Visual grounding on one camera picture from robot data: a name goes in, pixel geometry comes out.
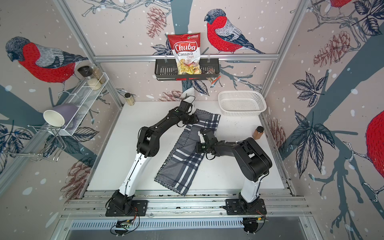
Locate white perforated plastic basket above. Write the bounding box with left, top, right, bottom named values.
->
left=218, top=91, right=267, bottom=117

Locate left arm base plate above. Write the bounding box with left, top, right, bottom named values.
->
left=105, top=190, right=149, bottom=217

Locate black wire wall basket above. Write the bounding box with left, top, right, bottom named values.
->
left=155, top=59, right=220, bottom=81

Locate black lid spice jar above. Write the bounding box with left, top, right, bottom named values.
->
left=78, top=66, right=102, bottom=91

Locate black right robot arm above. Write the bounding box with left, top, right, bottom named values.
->
left=196, top=129, right=273, bottom=204

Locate red handled brush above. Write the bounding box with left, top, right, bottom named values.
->
left=207, top=76, right=221, bottom=88

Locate small yellow spice jar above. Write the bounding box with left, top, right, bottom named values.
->
left=124, top=93, right=135, bottom=106

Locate red Chuba chips bag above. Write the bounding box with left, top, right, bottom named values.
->
left=168, top=33, right=202, bottom=75

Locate grey plaid pillowcase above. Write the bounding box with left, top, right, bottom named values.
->
left=155, top=109, right=221, bottom=196

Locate white utensil holder cup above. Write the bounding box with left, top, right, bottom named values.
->
left=180, top=88, right=196, bottom=105

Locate wire cup holder rack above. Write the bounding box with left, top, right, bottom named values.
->
left=1, top=124, right=69, bottom=163

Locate brown spice bottle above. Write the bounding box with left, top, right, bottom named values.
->
left=253, top=126, right=264, bottom=140

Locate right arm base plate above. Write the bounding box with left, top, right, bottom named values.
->
left=222, top=198, right=267, bottom=216

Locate purple white cup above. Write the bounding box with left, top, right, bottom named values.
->
left=43, top=104, right=79, bottom=128

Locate clear glass jar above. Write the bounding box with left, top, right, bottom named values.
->
left=91, top=64, right=105, bottom=84

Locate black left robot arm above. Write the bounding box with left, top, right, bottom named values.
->
left=115, top=96, right=199, bottom=198

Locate white wire wall shelf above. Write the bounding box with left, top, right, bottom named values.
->
left=59, top=72, right=110, bottom=136

